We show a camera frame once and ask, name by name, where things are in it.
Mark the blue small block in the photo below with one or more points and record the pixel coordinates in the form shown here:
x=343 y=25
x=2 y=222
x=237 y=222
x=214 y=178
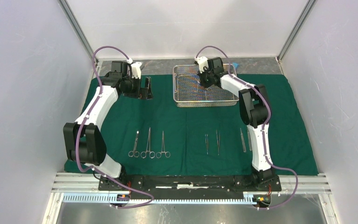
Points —
x=235 y=65

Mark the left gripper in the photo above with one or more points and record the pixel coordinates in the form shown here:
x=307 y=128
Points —
x=144 y=93

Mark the pointed steel tweezers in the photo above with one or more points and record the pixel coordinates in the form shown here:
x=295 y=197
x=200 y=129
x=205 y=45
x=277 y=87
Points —
x=218 y=141

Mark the steel scalpel handle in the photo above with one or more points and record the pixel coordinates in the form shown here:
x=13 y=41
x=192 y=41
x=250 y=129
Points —
x=249 y=140

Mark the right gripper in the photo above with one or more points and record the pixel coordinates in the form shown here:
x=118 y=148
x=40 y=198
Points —
x=203 y=82

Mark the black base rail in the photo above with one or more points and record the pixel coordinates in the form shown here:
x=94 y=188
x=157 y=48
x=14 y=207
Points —
x=226 y=189

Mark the steel forceps with ring handles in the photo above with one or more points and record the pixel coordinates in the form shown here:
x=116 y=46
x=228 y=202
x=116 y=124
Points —
x=148 y=152

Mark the green surgical cloth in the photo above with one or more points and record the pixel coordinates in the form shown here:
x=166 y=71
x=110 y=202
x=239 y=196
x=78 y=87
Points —
x=185 y=129

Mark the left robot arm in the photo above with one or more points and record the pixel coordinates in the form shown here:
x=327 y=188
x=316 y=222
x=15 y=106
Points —
x=84 y=142

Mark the metal mesh instrument tray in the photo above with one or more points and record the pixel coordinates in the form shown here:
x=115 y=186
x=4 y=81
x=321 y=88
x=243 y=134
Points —
x=187 y=91

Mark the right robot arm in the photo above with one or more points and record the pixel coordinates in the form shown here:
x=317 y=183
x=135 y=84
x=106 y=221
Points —
x=255 y=113

